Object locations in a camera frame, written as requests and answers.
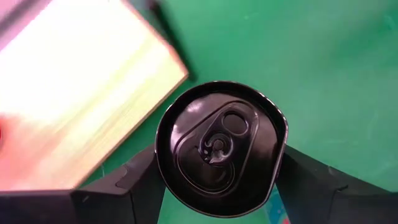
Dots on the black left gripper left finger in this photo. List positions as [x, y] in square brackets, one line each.
[130, 199]

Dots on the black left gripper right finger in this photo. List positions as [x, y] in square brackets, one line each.
[317, 199]

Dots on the white can black lid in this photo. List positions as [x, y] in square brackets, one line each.
[217, 146]

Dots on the green table mat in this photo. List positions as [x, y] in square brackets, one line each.
[311, 77]

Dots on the wooden shelf with black frame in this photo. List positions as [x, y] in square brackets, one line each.
[77, 93]

